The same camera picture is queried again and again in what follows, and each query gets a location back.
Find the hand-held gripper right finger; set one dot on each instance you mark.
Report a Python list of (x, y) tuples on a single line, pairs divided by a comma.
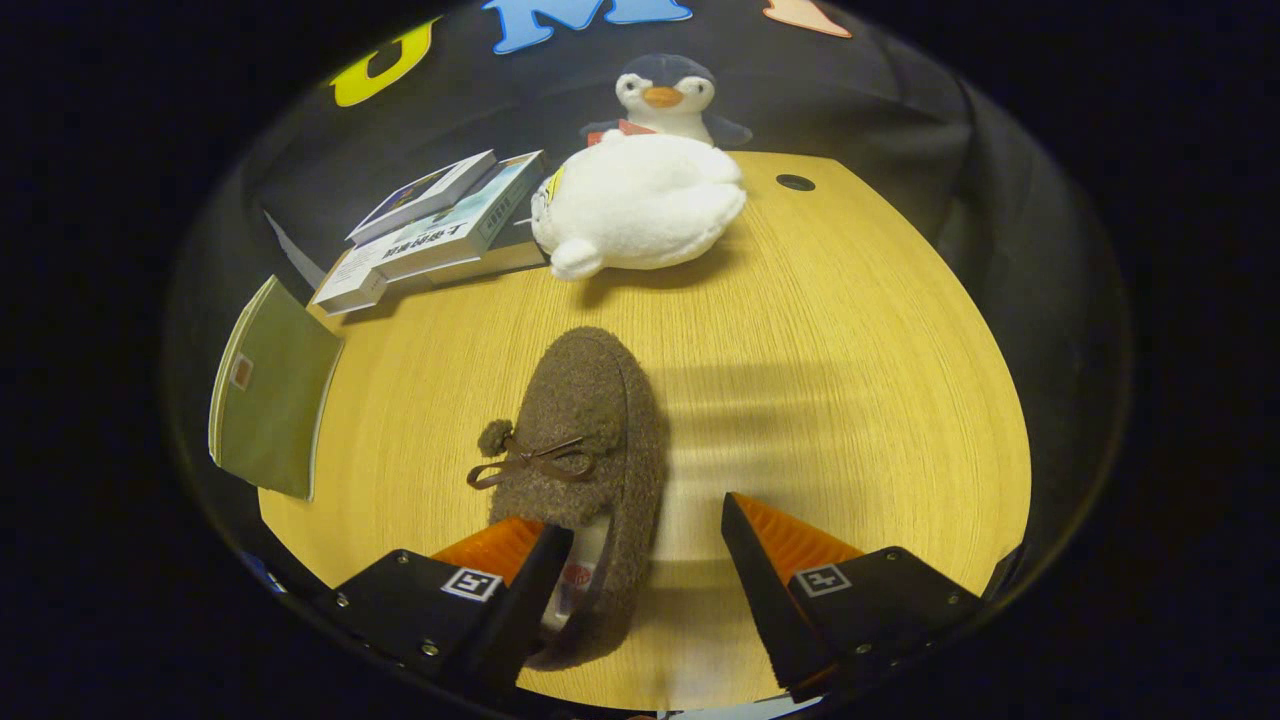
[(765, 600)]

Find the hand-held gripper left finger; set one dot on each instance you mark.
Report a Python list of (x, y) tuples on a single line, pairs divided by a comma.
[(530, 600)]

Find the brown fuzzy shoe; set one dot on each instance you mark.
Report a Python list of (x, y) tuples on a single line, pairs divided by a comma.
[(590, 400)]

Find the green fabric storage box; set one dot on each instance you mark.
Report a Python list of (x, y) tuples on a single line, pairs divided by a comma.
[(275, 400)]

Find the dark book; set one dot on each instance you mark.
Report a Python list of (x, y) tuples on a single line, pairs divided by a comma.
[(505, 258)]

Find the white book with small text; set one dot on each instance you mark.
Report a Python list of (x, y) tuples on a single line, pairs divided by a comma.
[(345, 285)]

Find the book with sky picture cover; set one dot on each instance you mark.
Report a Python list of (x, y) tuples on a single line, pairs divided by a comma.
[(450, 235)]

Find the white plush toy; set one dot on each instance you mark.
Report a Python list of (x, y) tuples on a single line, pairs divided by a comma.
[(640, 200)]

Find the book with blue photo cover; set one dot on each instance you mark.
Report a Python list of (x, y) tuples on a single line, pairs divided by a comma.
[(420, 195)]

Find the penguin plush toy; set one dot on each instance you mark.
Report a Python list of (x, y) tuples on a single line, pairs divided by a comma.
[(665, 95)]

